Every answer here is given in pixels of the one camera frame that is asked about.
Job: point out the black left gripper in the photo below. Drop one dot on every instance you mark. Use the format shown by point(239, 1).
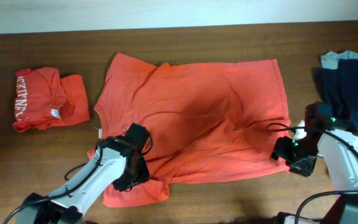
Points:
point(123, 185)

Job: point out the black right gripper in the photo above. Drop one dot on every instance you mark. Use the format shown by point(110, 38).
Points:
point(280, 147)

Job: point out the orange printed t-shirt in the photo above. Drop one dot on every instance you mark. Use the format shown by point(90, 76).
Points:
point(208, 121)

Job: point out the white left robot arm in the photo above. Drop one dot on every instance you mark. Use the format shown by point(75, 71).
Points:
point(118, 161)

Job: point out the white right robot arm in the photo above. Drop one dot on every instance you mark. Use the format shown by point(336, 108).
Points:
point(321, 134)

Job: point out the light blue garment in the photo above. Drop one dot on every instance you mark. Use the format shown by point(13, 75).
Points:
point(331, 59)

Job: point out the folded red t-shirt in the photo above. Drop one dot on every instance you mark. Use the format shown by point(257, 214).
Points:
point(44, 100)

